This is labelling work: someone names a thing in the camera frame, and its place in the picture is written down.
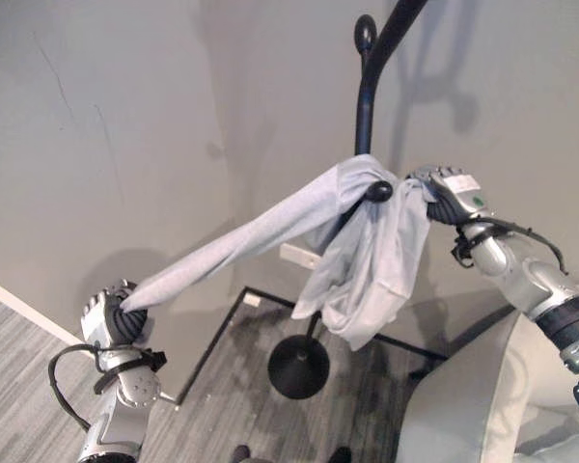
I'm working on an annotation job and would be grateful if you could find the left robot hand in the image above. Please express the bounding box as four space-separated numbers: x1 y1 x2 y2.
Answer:
79 278 150 348

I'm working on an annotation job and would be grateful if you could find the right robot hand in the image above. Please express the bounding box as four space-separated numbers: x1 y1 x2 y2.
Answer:
403 163 494 227

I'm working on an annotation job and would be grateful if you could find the light blue-grey garment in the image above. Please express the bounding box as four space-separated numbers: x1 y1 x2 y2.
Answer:
121 153 437 352

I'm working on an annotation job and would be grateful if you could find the black coat rack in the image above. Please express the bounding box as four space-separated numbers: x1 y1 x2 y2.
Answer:
266 0 431 400

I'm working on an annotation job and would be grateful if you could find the white skirting board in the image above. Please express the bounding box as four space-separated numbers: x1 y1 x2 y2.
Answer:
0 271 85 346

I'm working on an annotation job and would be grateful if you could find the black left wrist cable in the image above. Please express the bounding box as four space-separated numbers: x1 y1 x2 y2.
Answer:
46 342 102 431

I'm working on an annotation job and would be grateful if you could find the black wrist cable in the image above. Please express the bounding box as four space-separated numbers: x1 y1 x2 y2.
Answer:
46 342 102 431
482 217 570 277

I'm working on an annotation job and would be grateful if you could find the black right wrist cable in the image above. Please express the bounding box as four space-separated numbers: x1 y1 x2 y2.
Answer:
482 217 570 277

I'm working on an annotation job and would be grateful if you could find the white wall socket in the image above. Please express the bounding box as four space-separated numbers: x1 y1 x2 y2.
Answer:
278 242 320 267

